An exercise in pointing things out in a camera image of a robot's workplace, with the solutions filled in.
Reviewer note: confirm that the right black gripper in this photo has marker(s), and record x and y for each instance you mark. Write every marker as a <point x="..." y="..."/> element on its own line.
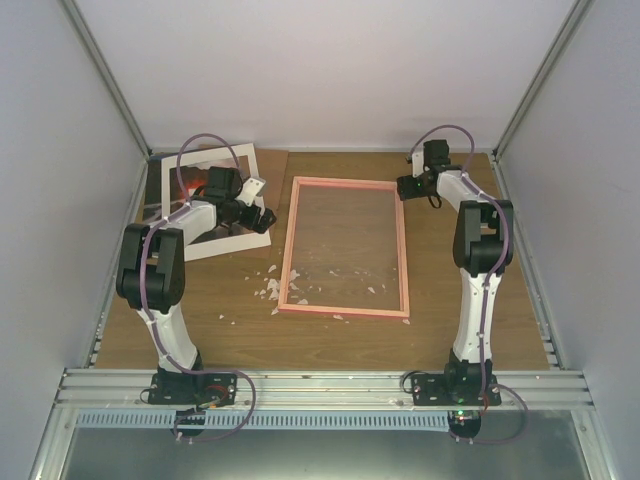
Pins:
<point x="405" y="191"/>

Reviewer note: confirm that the white paint flake cluster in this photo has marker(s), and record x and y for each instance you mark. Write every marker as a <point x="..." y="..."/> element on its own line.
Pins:
<point x="272" y="290"/>

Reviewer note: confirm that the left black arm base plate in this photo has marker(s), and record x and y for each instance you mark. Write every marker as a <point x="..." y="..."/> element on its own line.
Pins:
<point x="208" y="390"/>

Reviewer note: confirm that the aluminium corner post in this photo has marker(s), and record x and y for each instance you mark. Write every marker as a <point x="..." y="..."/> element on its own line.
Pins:
<point x="568" y="28"/>
<point x="88" y="41"/>

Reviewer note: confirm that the left aluminium corner post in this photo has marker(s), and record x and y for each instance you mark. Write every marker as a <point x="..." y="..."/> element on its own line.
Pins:
<point x="88" y="41"/>

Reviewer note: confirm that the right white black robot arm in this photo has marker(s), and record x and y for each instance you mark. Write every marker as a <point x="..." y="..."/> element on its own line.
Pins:
<point x="482" y="249"/>

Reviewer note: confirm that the right aluminium corner post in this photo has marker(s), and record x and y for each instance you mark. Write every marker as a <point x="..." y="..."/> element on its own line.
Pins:
<point x="568" y="28"/>

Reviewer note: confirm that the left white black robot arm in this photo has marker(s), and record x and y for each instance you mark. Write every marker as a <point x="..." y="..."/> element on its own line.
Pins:
<point x="151" y="274"/>

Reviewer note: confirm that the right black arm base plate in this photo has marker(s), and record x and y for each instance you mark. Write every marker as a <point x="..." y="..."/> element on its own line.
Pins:
<point x="442" y="389"/>

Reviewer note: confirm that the pink wooden picture frame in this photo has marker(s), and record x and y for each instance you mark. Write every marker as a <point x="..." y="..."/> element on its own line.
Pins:
<point x="345" y="250"/>

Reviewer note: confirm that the aluminium front rail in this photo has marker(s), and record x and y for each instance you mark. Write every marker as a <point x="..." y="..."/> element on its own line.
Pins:
<point x="321" y="390"/>

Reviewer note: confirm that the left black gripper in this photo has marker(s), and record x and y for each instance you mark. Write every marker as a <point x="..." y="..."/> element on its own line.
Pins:
<point x="264" y="221"/>

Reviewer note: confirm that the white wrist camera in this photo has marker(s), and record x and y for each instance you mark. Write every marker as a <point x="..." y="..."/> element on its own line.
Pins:
<point x="416" y="160"/>
<point x="251" y="190"/>

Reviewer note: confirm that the dark landscape photo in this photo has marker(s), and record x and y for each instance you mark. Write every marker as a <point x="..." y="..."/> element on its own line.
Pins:
<point x="187" y="180"/>

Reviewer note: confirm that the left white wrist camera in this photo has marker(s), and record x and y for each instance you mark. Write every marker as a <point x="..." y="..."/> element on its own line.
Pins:
<point x="251" y="190"/>

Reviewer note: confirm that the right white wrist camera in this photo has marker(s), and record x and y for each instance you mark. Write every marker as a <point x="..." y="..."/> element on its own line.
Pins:
<point x="416" y="160"/>

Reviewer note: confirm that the white photo mat board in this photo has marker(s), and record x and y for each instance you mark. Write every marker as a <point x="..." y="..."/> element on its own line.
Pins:
<point x="250" y="245"/>

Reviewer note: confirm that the grey slotted cable duct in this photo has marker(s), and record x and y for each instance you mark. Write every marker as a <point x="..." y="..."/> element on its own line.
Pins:
<point x="226" y="420"/>

